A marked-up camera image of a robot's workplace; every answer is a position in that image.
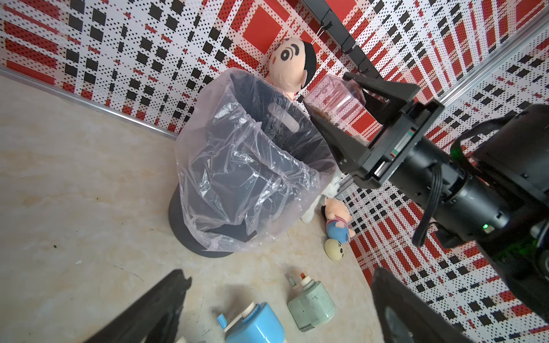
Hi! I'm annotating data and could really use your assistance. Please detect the black hook rail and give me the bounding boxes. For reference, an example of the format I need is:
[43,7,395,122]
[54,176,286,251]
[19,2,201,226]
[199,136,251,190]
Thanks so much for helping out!
[303,0,382,79]

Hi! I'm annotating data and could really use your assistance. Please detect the green pencil sharpener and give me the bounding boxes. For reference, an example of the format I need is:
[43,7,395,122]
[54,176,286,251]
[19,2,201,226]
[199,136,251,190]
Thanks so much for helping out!
[287,273,336,332]

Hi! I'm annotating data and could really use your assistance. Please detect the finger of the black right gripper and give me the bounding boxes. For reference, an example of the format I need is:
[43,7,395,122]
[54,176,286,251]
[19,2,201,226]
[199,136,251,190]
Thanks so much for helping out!
[343,72,420,124]
[310,114,371,172]

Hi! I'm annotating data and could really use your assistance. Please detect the bright blue pencil sharpener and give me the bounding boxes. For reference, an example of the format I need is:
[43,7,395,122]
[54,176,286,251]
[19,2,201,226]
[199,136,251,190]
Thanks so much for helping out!
[217,302,287,343]

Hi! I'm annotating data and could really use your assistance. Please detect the pink pig plush blue shirt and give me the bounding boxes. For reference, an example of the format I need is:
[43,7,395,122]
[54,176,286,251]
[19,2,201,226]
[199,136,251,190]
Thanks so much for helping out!
[325,198,356,244]

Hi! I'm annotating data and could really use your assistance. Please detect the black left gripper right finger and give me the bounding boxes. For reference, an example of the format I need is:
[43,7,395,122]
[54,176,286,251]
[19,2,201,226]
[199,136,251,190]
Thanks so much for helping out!
[371,268,470,342]

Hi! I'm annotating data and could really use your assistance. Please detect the hanging boy doll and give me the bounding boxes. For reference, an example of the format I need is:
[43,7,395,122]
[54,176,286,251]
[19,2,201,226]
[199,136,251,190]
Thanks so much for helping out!
[266,37,317,100]

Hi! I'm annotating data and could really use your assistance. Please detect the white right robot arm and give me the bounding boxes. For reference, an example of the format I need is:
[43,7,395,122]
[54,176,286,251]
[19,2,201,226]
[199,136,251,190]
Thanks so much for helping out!
[304,73,548,319]

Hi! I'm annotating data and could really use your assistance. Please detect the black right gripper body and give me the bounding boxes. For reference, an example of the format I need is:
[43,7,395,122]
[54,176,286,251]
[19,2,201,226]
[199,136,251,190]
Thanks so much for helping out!
[344,101,472,214]

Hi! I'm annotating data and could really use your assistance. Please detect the dark grey trash bin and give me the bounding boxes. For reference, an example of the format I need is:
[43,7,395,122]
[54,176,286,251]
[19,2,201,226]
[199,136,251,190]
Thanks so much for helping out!
[168,68,340,259]

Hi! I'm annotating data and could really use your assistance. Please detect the pink sharpener shavings tray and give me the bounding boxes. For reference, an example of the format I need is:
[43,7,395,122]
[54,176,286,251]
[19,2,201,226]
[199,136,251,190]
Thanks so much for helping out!
[303,74,368,144]

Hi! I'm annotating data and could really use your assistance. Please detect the grey white husky plush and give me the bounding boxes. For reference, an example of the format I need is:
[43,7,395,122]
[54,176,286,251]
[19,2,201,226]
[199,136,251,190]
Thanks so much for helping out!
[300,169,344,224]

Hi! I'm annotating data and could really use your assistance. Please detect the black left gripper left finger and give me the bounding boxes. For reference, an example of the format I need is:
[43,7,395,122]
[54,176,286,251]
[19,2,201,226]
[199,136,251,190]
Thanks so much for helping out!
[87,270,192,342]

